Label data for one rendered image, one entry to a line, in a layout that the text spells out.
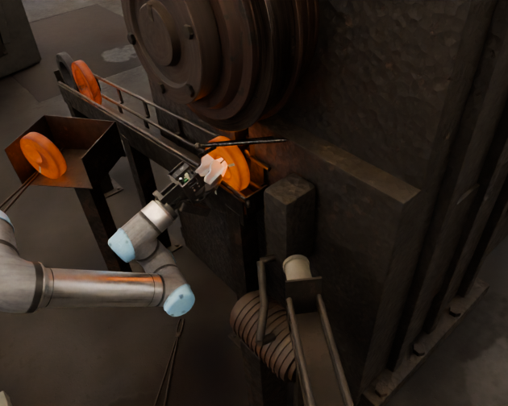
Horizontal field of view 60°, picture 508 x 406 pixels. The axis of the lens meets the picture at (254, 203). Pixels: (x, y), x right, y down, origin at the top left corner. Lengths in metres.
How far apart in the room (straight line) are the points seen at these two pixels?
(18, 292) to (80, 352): 0.92
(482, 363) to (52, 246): 1.80
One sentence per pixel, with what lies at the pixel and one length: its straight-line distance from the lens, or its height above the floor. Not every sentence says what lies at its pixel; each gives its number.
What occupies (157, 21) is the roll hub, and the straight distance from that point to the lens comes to 0.89.
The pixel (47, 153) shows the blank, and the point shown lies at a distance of 1.43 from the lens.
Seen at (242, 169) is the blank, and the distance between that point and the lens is 1.10.
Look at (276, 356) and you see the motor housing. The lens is 1.05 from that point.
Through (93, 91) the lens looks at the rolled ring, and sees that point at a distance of 1.83.
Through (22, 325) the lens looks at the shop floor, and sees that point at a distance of 1.96.
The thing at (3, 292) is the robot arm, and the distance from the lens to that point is 0.90.
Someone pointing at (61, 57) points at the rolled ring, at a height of 0.72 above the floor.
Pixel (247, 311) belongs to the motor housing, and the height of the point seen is 0.53.
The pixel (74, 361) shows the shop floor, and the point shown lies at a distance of 1.78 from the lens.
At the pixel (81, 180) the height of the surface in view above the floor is 0.60.
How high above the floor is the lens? 1.43
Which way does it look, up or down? 42 degrees down
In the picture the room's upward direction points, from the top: 4 degrees counter-clockwise
